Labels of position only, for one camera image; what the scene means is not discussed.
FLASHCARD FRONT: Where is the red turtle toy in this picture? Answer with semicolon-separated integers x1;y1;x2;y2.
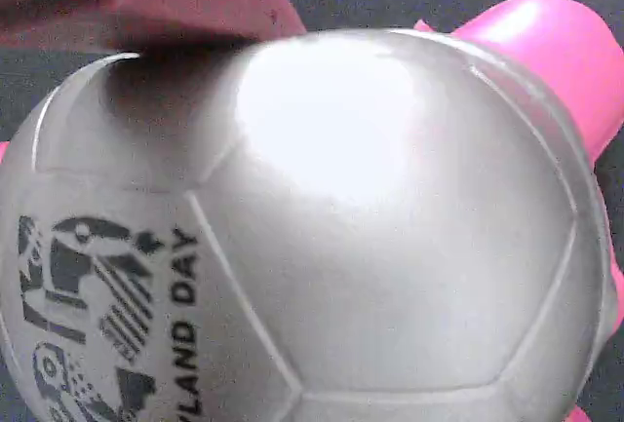
0;0;624;422

